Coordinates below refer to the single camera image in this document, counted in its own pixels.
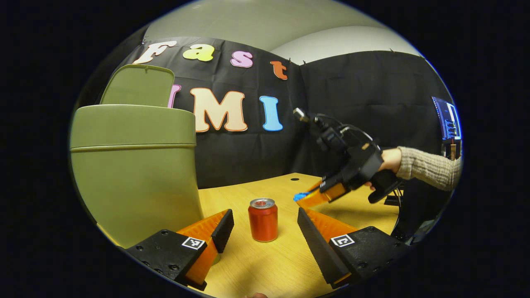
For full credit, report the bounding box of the green desktop garbage bin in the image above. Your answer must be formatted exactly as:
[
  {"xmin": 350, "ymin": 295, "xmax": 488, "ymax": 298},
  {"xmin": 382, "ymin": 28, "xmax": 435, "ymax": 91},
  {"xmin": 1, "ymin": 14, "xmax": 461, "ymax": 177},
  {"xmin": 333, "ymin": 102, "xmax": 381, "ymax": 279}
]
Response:
[{"xmin": 70, "ymin": 64, "xmax": 204, "ymax": 250}]

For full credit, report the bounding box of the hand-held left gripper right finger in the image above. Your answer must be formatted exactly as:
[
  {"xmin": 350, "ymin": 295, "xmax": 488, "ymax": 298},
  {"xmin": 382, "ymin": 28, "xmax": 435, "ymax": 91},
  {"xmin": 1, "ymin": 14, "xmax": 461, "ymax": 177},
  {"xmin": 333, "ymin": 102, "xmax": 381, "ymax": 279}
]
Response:
[{"xmin": 297, "ymin": 207, "xmax": 414, "ymax": 289}]

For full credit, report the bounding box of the computer monitor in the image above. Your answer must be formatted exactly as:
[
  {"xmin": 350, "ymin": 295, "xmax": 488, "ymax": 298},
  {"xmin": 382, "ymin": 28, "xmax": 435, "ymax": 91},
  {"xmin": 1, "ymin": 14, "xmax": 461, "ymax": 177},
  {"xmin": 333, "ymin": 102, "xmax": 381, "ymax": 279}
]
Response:
[{"xmin": 431, "ymin": 96, "xmax": 462, "ymax": 141}]

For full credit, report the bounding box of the red pop can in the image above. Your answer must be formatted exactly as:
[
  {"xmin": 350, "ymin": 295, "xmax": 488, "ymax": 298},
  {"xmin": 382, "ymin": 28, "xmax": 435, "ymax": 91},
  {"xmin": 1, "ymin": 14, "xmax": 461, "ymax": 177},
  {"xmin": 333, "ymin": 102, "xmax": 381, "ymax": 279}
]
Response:
[{"xmin": 248, "ymin": 198, "xmax": 279, "ymax": 243}]

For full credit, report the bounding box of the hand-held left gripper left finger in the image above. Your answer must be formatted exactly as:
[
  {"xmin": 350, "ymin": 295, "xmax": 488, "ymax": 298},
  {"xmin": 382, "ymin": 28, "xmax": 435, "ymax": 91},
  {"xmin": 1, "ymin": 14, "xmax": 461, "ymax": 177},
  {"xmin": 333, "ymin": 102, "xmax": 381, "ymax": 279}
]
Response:
[{"xmin": 124, "ymin": 209, "xmax": 235, "ymax": 291}]

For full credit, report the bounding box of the wooden desktop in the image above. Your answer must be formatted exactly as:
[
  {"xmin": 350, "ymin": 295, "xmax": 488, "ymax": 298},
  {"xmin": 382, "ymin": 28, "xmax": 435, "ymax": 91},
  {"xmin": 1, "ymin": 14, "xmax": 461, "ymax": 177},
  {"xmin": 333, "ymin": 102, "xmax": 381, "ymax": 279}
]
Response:
[{"xmin": 97, "ymin": 173, "xmax": 400, "ymax": 298}]

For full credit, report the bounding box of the black backdrop cloth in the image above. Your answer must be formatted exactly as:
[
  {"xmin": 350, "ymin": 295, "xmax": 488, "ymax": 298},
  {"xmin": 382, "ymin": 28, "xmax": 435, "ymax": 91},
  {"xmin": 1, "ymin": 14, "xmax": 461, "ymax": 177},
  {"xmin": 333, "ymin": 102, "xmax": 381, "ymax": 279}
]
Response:
[{"xmin": 77, "ymin": 36, "xmax": 456, "ymax": 240}]

